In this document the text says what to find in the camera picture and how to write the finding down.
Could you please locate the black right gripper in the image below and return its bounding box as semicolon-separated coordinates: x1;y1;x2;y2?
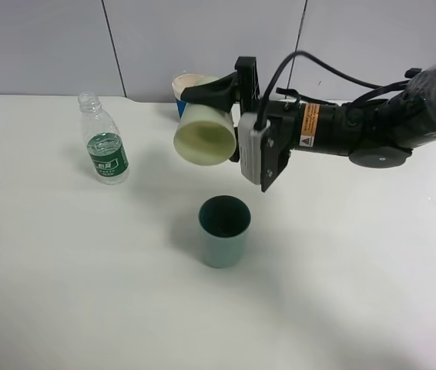
181;56;353;156

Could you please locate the tall pale yellow cup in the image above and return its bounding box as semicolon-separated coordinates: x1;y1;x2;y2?
173;103;236;166

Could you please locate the clear bottle green label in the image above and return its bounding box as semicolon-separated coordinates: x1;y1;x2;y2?
78;92;129;185

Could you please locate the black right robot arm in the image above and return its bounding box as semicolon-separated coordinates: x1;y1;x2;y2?
183;50;436;177

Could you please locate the blue sleeved paper cup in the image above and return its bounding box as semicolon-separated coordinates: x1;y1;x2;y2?
172;73;216;119

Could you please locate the short teal cup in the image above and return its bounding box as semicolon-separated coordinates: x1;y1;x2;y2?
198;195;252;268

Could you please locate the black right camera cable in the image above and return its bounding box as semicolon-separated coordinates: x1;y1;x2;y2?
254;50;415;132

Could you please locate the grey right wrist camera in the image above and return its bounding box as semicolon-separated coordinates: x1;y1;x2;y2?
238;112;293;193

